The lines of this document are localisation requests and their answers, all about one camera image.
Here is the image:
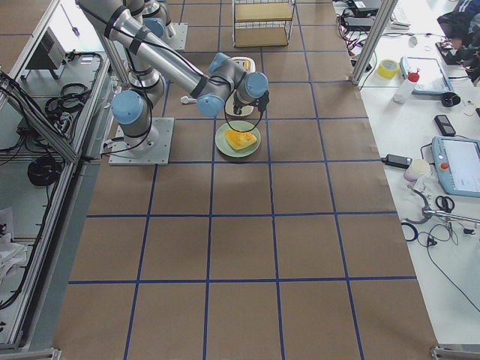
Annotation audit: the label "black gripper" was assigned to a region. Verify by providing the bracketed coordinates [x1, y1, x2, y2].
[233, 90, 269, 113]

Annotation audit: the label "golden triangular bread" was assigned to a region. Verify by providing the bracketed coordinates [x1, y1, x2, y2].
[224, 129, 257, 151]

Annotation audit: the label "green plate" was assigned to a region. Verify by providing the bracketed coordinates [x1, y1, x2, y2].
[215, 120, 261, 158]

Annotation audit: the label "yellow tape roll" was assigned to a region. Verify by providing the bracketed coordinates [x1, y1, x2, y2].
[376, 59, 400, 80]

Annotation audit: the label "white bottle red cap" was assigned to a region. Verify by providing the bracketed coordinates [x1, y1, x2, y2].
[392, 70, 420, 104]

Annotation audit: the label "black power adapter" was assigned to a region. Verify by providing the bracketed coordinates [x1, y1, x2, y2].
[381, 154, 413, 170]

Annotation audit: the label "black scissors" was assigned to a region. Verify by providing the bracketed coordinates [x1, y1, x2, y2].
[435, 195, 455, 213]

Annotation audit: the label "wire basket with wood shelf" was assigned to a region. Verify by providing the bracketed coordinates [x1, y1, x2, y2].
[232, 0, 296, 48]

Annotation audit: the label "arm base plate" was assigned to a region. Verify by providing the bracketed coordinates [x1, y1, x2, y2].
[164, 22, 188, 51]
[108, 117, 175, 166]

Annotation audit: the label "aluminium frame post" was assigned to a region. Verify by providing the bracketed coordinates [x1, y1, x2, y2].
[350, 0, 398, 85]

